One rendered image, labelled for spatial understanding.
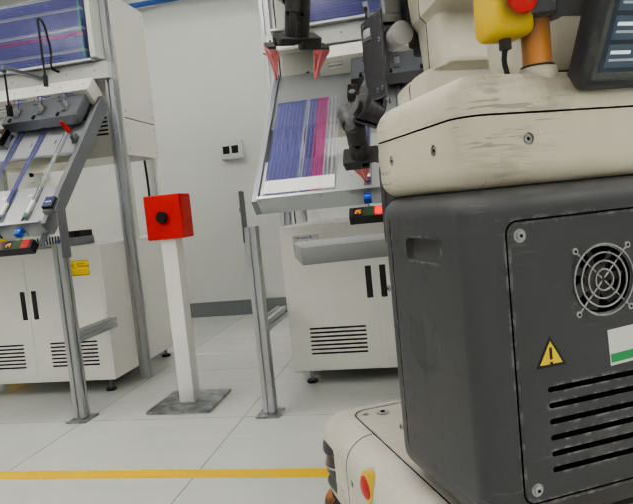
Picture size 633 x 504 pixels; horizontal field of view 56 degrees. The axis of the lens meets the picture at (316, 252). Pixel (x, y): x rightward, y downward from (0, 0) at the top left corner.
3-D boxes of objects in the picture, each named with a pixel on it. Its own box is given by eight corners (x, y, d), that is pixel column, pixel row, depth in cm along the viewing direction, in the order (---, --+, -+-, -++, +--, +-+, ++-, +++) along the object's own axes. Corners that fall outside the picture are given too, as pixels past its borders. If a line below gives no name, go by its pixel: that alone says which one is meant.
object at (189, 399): (209, 413, 207) (183, 191, 201) (146, 415, 212) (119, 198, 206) (231, 391, 231) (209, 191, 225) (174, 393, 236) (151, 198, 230)
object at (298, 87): (455, 117, 207) (455, 105, 203) (274, 139, 220) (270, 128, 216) (448, 63, 228) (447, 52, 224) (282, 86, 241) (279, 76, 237)
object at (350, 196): (466, 194, 183) (466, 177, 177) (261, 214, 196) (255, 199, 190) (466, 192, 184) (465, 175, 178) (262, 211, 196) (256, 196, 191)
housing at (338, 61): (449, 72, 226) (447, 39, 216) (323, 89, 236) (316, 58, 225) (447, 60, 231) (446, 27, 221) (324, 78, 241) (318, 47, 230)
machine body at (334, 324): (481, 380, 214) (468, 210, 210) (294, 387, 228) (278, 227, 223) (469, 337, 278) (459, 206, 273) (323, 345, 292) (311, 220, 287)
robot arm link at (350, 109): (360, 103, 155) (386, 112, 160) (348, 81, 163) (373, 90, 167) (338, 139, 162) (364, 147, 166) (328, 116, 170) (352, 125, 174)
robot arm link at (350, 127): (347, 131, 160) (367, 125, 160) (340, 117, 164) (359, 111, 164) (351, 151, 165) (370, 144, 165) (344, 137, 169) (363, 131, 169)
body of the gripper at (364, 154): (344, 154, 174) (340, 134, 169) (379, 149, 172) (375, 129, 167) (343, 168, 170) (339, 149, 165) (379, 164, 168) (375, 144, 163)
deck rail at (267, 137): (261, 214, 196) (256, 201, 191) (256, 215, 196) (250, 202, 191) (283, 87, 241) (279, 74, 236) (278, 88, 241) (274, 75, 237)
